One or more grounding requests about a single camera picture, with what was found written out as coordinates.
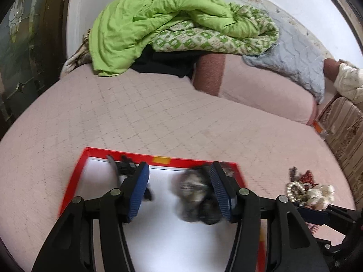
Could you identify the grey quilted pillow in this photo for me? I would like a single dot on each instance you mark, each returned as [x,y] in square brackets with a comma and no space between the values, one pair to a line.
[295,59]

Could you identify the pink bed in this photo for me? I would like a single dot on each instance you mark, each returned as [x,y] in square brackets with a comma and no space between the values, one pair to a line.
[113,113]

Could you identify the maroon cushion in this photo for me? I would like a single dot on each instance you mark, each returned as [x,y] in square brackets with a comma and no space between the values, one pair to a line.
[330,68]

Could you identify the red white tray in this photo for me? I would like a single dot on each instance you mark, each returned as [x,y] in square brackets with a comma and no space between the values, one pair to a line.
[170,246]

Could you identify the pink bolster pillow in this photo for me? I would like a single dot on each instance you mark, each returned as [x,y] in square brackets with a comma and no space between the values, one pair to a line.
[255,90]

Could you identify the green patterned blanket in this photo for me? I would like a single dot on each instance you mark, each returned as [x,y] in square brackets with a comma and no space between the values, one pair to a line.
[127,28]

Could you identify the white scrunchie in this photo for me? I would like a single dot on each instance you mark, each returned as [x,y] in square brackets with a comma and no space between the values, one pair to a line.
[320,194]

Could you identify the dark red scrunchie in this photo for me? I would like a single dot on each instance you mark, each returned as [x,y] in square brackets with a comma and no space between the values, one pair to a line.
[307,177]

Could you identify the small orange box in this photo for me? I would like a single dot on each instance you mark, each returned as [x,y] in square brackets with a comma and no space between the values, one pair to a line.
[318,127]

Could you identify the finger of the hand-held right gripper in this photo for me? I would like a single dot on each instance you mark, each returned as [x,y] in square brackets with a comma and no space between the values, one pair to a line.
[312,213]

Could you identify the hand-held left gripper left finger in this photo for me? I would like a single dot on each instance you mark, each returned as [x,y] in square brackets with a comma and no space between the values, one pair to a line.
[139,189]

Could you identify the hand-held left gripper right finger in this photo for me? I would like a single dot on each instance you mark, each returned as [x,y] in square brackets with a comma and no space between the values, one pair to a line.
[219,192]

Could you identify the white patterned cloth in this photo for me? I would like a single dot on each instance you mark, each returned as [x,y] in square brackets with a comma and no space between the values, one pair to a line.
[350,82]

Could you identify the striped beige cloth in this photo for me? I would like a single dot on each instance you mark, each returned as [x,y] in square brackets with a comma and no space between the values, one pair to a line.
[75,59]

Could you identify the dark hair claw clip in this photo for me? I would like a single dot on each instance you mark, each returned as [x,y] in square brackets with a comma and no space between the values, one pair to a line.
[124,167]

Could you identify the grey brown fuzzy scrunchie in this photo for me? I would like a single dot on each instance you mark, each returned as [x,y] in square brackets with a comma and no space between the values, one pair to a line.
[192,192]

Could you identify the brown patterned headboard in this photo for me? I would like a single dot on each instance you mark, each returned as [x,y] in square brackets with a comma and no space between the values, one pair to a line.
[346,130]

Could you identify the wooden door with glass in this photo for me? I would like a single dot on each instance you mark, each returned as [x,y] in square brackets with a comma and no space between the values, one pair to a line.
[25,48]

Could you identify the black cloth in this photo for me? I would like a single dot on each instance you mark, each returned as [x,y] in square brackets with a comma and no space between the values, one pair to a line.
[158,62]

